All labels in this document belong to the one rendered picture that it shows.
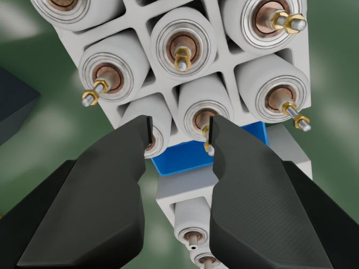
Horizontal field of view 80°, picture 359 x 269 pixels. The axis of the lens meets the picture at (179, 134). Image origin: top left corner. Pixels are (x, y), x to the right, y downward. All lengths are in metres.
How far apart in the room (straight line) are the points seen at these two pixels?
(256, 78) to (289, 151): 0.29
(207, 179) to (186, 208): 0.09
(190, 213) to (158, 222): 0.43
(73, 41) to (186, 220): 0.44
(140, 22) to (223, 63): 0.15
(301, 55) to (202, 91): 0.18
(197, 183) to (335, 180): 0.54
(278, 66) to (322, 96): 0.37
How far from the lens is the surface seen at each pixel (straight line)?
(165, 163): 0.64
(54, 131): 0.78
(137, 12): 0.39
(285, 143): 0.63
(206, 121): 0.34
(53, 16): 0.36
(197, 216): 0.57
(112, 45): 0.34
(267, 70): 0.36
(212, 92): 0.35
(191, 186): 0.58
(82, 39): 0.43
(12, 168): 0.98
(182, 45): 0.29
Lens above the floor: 0.57
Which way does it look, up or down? 57 degrees down
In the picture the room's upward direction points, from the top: 178 degrees counter-clockwise
